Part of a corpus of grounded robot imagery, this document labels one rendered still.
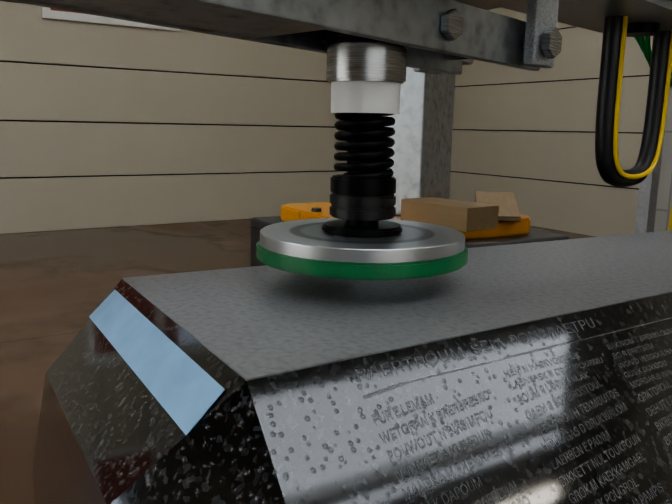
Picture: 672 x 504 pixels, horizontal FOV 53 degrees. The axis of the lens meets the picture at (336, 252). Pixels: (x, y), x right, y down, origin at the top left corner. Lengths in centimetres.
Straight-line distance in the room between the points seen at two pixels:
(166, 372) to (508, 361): 27
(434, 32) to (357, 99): 10
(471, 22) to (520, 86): 686
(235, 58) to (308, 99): 95
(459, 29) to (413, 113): 92
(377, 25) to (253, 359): 31
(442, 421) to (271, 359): 13
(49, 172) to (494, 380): 625
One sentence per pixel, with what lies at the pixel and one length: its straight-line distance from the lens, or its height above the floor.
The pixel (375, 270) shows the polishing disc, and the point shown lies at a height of 86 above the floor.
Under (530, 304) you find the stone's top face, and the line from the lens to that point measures 67.
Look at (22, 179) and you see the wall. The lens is 663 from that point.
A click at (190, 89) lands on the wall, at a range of 701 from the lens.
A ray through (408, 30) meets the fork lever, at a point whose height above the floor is 108.
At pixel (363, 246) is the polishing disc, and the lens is 61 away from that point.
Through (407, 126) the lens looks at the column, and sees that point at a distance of 162.
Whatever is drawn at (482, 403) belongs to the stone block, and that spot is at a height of 78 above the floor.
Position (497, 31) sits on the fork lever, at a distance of 77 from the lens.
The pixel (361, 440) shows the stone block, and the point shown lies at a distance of 47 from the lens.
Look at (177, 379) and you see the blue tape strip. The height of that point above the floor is 80.
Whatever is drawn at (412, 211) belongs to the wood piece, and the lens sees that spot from 151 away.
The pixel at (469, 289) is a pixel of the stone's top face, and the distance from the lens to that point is 71.
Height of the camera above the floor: 99
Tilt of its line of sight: 11 degrees down
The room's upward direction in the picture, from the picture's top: 1 degrees clockwise
